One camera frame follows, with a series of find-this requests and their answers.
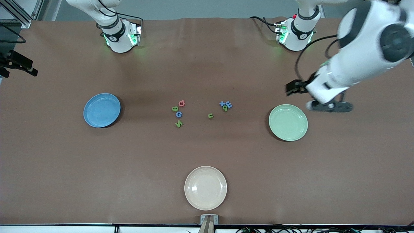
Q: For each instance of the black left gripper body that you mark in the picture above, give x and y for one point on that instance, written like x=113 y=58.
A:
x=303 y=86

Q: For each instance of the blue letter m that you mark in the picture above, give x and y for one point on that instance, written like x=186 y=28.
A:
x=229 y=104

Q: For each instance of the blue letter G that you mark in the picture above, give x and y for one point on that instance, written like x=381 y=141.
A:
x=176 y=114

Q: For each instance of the green letter S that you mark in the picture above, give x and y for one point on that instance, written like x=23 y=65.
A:
x=179 y=124

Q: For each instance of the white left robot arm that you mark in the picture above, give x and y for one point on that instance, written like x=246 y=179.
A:
x=365 y=42

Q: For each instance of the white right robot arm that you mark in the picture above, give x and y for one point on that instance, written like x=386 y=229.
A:
x=118 y=35

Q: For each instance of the green plate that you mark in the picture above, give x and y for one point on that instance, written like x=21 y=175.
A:
x=288 y=124

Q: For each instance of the blue plate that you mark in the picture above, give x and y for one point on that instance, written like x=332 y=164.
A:
x=100 y=111

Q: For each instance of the beige plate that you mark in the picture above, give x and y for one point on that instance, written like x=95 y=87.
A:
x=205 y=189

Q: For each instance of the brown table mat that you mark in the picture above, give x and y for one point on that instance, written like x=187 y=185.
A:
x=129 y=161

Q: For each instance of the aluminium frame profile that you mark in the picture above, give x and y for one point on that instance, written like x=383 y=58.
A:
x=24 y=23

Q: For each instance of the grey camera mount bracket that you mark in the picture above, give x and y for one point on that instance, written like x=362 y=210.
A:
x=202 y=220

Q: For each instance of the tan camera post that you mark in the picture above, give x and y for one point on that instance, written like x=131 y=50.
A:
x=207 y=226

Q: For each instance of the white table edge rail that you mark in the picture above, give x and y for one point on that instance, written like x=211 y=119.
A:
x=64 y=229

